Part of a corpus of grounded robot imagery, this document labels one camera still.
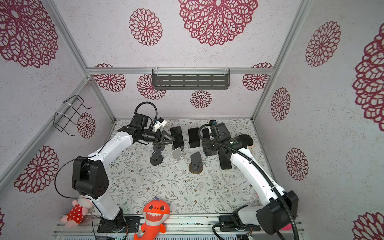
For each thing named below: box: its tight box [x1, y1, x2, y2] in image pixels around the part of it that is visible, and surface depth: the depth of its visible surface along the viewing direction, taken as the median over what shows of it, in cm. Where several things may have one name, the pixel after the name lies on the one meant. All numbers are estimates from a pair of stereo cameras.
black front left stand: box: [150, 150, 164, 166], surface depth 96 cm
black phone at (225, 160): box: [218, 150, 232, 170], surface depth 97 cm
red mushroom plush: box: [60, 195, 93, 228], surface depth 74 cm
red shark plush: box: [133, 196, 170, 240], surface depth 71 cm
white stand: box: [171, 147, 188, 170], surface depth 95 cm
